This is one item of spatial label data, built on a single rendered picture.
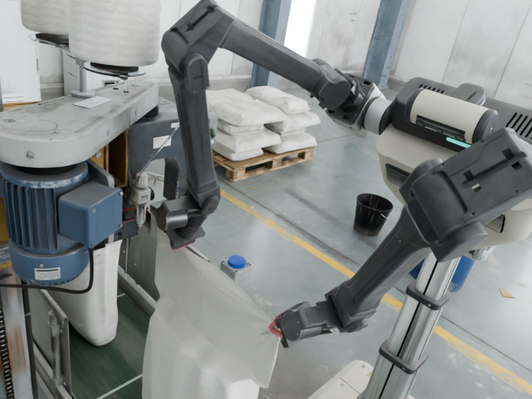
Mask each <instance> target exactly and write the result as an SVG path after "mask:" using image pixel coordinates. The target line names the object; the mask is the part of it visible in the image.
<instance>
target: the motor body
mask: <svg viewBox="0 0 532 399"><path fill-rule="evenodd" d="M1 170H2V175H1V178H2V191H3V199H4V205H5V213H6V226H7V234H8V235H9V251H10V257H11V264H12V268H13V271H14V273H15V274H16V275H17V276H18V277H19V278H20V279H22V280H23V281H25V282H26V283H30V284H33V285H37V286H42V287H52V286H58V285H61V284H64V283H68V282H70V281H72V280H74V279H76V278H77V277H79V276H80V275H81V274H82V273H83V271H84V270H85V269H86V267H87V265H88V263H89V248H87V247H86V245H83V244H82V243H79V242H77V241H74V240H72V239H69V238H68V237H64V236H63V235H61V234H60V232H59V204H58V202H59V198H60V197H61V196H63V195H65V194H67V193H68V192H71V191H73V190H74V189H76V188H78V187H80V186H82V184H86V183H88V182H89V175H88V174H87V173H88V165H87V163H86V161H82V162H79V164H78V166H76V167H75V168H74V169H72V170H70V171H68V172H65V173H59V174H53V175H35V174H29V173H23V172H21V171H18V170H16V169H15V168H14V167H12V166H11V164H9V163H6V162H3V163H2V166H1Z"/></svg>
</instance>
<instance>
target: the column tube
mask: <svg viewBox="0 0 532 399"><path fill-rule="evenodd" d="M0 112H4V111H3V103H2V88H1V80H0ZM6 274H13V275H12V276H10V277H7V278H5V279H2V280H0V283H8V284H21V279H20V278H19V277H18V276H17V275H16V274H15V273H14V271H13V268H12V266H10V267H8V268H3V269H0V277H1V276H4V275H6ZM0 290H1V292H2V304H3V311H4V320H5V323H6V335H7V337H6V338H7V341H8V349H9V359H10V366H11V374H12V378H13V380H12V381H13V390H14V397H15V399H33V395H32V380H31V372H30V364H29V350H28V341H27V333H26V326H25V311H24V303H23V295H22V288H17V287H1V288H0ZM0 399H6V389H5V386H4V379H3V373H2V363H1V356H0Z"/></svg>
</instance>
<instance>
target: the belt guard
mask: <svg viewBox="0 0 532 399"><path fill-rule="evenodd" d="M114 87H116V88H119V89H113V88H114ZM91 90H92V91H94V92H95V97H96V96H100V97H106V98H109V99H112V101H108V102H106V103H104V104H100V105H98V106H95V107H93V108H83V107H79V106H76V105H73V104H75V103H78V102H80V101H84V100H87V99H89V98H78V97H72V96H71V95H67V96H64V97H58V98H55V99H51V100H48V101H42V102H39V103H35V104H30V105H26V106H22V107H19V108H13V109H10V110H6V111H4V112H0V161H2V162H6V163H9V164H12V165H19V166H25V167H36V168H51V167H61V166H66V165H73V164H77V163H79V162H83V161H85V160H87V159H88V158H90V157H92V156H93V155H94V154H95V153H96V152H98V151H99V150H100V149H102V148H103V147H104V146H106V145H107V144H108V143H110V142H111V141H112V140H113V139H114V138H115V137H117V136H118V135H120V134H121V133H122V132H123V131H125V130H126V129H127V128H129V127H130V126H131V125H132V124H133V123H135V122H136V121H137V120H139V119H140V118H141V117H143V116H144V115H145V114H147V113H148V112H149V111H150V110H151V109H152V108H154V107H155V106H156V105H158V84H157V83H155V82H151V81H147V80H140V79H133V80H128V81H127V91H129V93H124V90H126V81H125V82H119V83H116V85H115V84H112V85H107V86H103V87H100V88H96V89H91Z"/></svg>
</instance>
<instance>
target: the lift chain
mask: <svg viewBox="0 0 532 399"><path fill-rule="evenodd" d="M0 333H1V334H0V356H1V363H2V373H3V379H4V386H5V389H6V399H15V397H14V390H13V381H12V380H13V378H12V374H11V366H10V357H9V349H8V341H7V338H6V337H7V335H6V323H5V320H4V311H3V304H2V292H1V290H0ZM3 337H4V338H3ZM3 342H4V343H3ZM4 360H5V361H4ZM6 368H7V369H6Z"/></svg>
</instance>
